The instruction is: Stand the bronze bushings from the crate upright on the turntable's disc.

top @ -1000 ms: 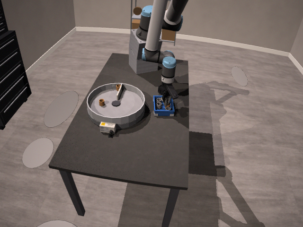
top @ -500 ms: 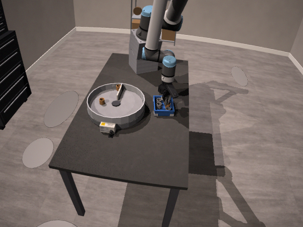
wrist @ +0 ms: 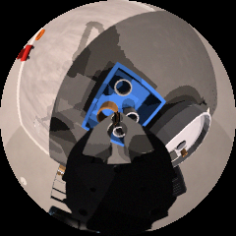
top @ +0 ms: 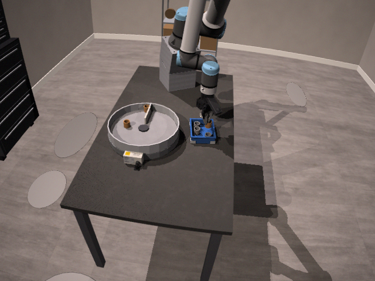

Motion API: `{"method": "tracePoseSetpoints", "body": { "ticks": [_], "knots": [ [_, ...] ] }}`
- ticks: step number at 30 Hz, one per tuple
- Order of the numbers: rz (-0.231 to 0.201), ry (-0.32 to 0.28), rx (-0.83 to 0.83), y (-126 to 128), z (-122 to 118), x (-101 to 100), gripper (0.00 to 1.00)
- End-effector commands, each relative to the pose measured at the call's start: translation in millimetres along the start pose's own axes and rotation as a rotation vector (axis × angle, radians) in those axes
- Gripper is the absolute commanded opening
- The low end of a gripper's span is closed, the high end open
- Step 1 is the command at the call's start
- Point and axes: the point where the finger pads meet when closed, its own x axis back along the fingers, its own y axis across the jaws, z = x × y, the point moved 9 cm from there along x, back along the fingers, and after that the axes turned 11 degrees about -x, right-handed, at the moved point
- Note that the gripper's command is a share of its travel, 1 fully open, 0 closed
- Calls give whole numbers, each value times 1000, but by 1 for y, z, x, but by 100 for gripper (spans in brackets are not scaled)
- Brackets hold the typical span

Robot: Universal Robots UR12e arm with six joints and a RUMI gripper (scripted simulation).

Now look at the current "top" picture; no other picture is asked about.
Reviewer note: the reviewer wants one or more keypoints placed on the blue crate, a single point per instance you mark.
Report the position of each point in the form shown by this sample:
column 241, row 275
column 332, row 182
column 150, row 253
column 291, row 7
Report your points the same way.
column 201, row 138

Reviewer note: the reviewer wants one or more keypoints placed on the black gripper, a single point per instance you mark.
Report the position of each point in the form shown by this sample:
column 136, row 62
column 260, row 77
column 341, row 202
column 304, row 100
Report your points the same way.
column 207, row 112

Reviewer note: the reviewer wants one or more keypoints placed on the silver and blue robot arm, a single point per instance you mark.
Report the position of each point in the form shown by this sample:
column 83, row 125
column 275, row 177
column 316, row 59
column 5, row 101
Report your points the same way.
column 190, row 23

